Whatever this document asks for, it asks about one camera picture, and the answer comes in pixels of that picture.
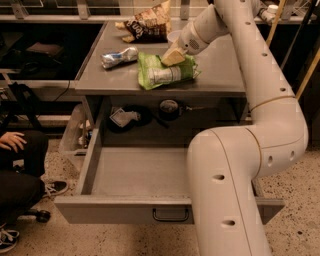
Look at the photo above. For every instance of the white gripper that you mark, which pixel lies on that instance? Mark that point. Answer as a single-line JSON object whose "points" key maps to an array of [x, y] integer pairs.
{"points": [[188, 41]]}

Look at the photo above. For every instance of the green rice chip bag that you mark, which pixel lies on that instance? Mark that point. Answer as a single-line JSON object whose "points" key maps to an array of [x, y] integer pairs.
{"points": [[152, 73]]}

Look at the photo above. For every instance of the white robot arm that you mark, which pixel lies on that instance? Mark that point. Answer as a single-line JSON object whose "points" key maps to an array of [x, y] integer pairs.
{"points": [[223, 161]]}

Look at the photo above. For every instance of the brown chip bag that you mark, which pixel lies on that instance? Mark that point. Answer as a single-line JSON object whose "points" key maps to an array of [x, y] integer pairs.
{"points": [[149, 26]]}

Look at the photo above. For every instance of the grey cabinet counter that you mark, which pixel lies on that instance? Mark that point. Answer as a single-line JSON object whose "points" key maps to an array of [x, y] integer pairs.
{"points": [[217, 71]]}

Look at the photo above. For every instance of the grey open drawer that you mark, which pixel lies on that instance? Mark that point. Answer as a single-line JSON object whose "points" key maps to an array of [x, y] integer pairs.
{"points": [[125, 176]]}

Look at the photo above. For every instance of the person's hand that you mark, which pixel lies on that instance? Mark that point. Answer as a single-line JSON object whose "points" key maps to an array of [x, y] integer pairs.
{"points": [[12, 141]]}

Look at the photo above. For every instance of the white bowl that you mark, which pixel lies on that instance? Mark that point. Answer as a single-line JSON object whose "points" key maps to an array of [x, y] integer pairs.
{"points": [[173, 36]]}

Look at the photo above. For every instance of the black tape roll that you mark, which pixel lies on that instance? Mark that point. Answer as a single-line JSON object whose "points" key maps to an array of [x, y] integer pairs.
{"points": [[169, 110]]}

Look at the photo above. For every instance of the crushed silver can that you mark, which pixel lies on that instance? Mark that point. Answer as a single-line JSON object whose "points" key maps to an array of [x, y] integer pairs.
{"points": [[112, 59]]}

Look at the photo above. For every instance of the white plastic bottle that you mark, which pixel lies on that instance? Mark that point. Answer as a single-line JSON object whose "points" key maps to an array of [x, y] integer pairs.
{"points": [[268, 14]]}

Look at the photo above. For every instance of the wooden stick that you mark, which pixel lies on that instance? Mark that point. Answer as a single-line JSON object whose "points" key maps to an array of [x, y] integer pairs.
{"points": [[277, 11]]}

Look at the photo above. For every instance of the clear plastic bin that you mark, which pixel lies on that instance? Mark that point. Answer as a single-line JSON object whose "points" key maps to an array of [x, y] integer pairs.
{"points": [[75, 138]]}

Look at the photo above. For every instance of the black white sneaker far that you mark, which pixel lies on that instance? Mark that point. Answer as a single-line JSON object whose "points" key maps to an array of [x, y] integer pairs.
{"points": [[55, 188]]}

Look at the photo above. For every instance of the black white sneaker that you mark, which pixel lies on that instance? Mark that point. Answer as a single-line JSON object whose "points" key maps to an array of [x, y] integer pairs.
{"points": [[55, 188], [8, 240]]}

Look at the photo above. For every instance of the seated person in black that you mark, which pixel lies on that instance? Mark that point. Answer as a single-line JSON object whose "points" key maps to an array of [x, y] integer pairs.
{"points": [[21, 186]]}

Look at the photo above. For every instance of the chair caster wheel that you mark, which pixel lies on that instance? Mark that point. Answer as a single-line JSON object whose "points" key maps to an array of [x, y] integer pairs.
{"points": [[43, 216]]}

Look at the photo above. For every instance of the black white sneaker near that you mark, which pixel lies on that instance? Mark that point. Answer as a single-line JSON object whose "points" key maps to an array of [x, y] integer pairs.
{"points": [[8, 240]]}

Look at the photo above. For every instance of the black drawer handle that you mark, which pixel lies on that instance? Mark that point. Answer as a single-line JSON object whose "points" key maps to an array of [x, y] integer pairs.
{"points": [[170, 215]]}

